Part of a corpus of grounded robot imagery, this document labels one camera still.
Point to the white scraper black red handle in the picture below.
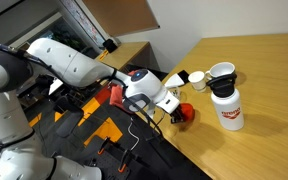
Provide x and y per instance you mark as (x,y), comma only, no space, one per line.
(177,80)

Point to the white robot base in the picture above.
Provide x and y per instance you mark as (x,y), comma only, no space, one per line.
(25,161)

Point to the red lunchbox lid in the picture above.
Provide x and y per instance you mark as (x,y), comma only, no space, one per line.
(187,112)

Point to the brown cork board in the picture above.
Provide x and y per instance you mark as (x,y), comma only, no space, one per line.
(121,17)

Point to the wooden side desk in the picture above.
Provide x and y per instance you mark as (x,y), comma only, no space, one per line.
(125,53)

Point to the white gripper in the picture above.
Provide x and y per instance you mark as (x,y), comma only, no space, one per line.
(169,103)

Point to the clear plastic lunchbox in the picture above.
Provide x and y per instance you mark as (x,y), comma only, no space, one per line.
(176,91)

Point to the black object on side desk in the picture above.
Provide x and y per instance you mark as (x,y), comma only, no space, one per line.
(109,45)

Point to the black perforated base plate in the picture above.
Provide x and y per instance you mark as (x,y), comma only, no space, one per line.
(109,161)

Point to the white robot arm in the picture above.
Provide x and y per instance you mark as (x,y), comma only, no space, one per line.
(73,69)

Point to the salmon pink towel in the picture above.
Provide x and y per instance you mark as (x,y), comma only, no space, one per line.
(116,96)

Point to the white water bottle black cap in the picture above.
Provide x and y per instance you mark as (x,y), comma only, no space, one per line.
(226,101)

